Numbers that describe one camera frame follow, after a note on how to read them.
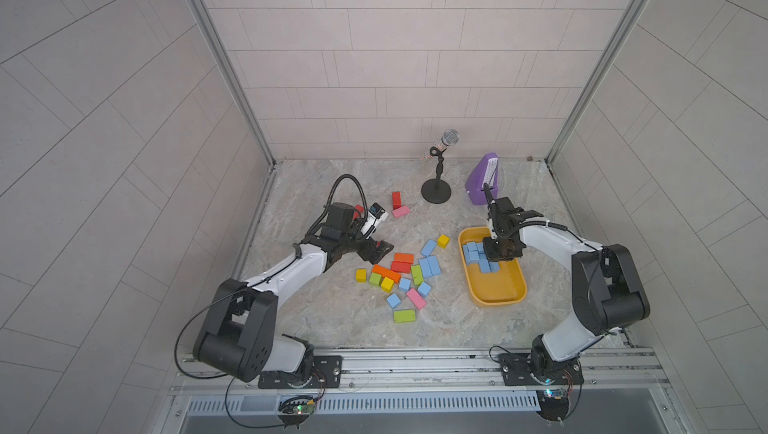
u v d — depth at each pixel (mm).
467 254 887
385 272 868
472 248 894
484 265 881
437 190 1073
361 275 849
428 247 933
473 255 887
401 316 794
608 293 450
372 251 744
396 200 1035
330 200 680
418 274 867
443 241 933
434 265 889
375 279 845
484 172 963
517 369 710
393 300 808
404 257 911
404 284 840
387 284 836
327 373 709
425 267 873
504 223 670
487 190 1016
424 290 827
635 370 724
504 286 837
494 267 864
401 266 888
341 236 665
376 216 742
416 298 825
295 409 654
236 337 408
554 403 696
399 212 1018
